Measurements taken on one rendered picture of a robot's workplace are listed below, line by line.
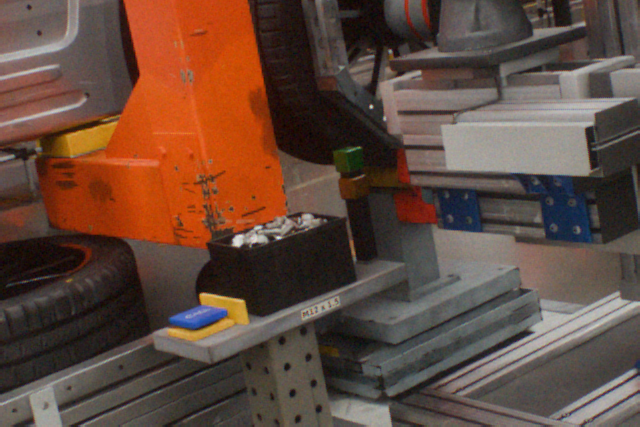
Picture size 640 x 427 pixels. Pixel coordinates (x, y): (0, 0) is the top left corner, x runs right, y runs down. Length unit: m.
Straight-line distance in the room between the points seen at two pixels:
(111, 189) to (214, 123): 0.38
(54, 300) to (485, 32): 0.90
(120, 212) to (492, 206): 0.80
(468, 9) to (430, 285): 0.98
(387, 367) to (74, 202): 0.74
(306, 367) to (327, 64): 0.63
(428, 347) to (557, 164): 1.01
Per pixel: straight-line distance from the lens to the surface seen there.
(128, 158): 2.44
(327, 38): 2.39
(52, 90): 2.61
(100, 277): 2.33
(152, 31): 2.22
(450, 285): 2.79
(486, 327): 2.75
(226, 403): 2.35
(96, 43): 2.66
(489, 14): 1.93
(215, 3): 2.19
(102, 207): 2.54
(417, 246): 2.76
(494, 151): 1.77
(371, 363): 2.59
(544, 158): 1.71
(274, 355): 2.06
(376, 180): 2.77
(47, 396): 2.15
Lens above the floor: 1.03
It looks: 11 degrees down
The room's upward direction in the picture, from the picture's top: 11 degrees counter-clockwise
